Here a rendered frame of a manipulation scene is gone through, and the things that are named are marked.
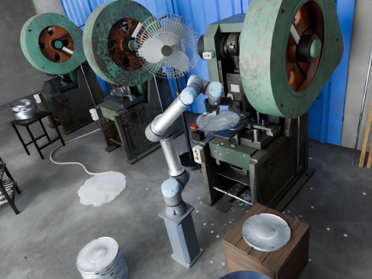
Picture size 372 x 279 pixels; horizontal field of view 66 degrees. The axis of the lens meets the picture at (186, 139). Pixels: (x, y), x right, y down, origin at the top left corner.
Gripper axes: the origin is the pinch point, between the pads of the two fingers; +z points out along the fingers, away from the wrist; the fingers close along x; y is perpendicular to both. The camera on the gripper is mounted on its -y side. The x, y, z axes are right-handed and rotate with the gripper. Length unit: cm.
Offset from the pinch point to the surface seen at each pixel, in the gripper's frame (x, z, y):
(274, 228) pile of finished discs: 77, 18, -20
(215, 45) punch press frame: -46.1, -1.7, -11.4
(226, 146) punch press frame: 14.2, 41.3, -8.0
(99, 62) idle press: -97, 64, 82
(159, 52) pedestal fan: -87, 53, 26
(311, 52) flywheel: -11, -29, -56
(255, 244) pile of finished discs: 83, 13, -5
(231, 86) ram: -23.1, 17.1, -19.3
